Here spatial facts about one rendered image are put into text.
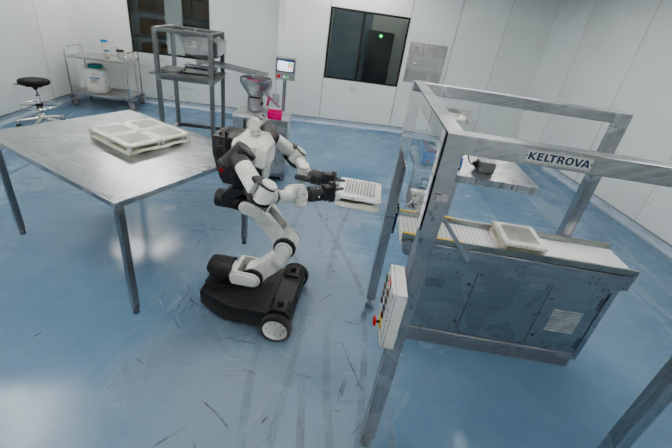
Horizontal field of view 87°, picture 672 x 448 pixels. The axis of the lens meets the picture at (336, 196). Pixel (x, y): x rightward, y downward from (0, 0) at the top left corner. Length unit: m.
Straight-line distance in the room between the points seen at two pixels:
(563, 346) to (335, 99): 5.41
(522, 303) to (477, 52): 5.51
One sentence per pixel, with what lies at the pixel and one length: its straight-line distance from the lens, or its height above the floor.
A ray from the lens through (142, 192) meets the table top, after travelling 2.33.
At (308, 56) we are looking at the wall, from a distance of 6.82.
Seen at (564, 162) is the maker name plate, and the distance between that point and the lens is 1.25.
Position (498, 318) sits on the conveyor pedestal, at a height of 0.32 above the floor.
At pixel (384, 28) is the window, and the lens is 6.88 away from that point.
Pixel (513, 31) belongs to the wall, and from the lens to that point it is 7.59.
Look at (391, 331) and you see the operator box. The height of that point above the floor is 0.93.
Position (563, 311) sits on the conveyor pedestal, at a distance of 2.70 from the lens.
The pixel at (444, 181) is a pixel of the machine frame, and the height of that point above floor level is 1.48.
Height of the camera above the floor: 1.90
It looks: 27 degrees down
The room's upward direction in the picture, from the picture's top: 8 degrees clockwise
